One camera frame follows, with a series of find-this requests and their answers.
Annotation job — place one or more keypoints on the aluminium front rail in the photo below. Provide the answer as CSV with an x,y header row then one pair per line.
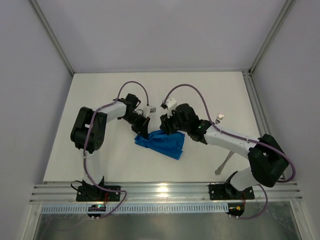
x,y
162,192

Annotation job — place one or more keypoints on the right aluminium frame post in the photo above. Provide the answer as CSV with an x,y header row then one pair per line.
x,y
272,33

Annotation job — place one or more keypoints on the left controller board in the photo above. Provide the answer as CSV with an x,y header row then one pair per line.
x,y
95,211

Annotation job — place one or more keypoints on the right aluminium side rail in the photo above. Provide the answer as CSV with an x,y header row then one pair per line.
x,y
256,104

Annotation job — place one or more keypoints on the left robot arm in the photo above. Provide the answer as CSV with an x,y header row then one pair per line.
x,y
88,133

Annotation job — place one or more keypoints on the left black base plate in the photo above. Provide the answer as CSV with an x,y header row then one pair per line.
x,y
91,193

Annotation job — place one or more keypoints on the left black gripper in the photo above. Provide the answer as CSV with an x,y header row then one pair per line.
x,y
141,124

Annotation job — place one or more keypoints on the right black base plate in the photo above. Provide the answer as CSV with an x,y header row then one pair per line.
x,y
225,191

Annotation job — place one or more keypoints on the silver table knife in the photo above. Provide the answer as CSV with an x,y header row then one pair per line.
x,y
221,167

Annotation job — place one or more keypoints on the controller board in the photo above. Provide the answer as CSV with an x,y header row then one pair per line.
x,y
95,211
235,210

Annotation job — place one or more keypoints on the right controller board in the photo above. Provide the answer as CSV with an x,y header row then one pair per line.
x,y
235,210

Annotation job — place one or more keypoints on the slotted grey cable duct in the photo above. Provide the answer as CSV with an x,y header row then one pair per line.
x,y
135,208

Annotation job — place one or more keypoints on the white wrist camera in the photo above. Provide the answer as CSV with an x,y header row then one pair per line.
x,y
147,110
170,105

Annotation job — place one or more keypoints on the blue satin napkin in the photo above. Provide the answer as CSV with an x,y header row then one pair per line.
x,y
168,145

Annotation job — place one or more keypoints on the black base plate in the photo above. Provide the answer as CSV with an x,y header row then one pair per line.
x,y
225,191
91,193

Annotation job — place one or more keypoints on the silver fork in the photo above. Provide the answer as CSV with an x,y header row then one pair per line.
x,y
219,118

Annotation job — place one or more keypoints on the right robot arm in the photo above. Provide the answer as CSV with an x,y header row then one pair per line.
x,y
266,159

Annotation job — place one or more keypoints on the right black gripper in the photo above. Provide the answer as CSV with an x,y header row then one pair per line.
x,y
169,123

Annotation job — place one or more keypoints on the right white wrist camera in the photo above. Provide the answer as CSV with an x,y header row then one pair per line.
x,y
170,105

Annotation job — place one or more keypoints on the left aluminium frame post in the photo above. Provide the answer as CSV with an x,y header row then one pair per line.
x,y
51,35

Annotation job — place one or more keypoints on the aluminium frame post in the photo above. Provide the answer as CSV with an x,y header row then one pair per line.
x,y
272,33
51,35

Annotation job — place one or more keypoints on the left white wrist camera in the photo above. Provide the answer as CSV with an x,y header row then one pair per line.
x,y
147,110

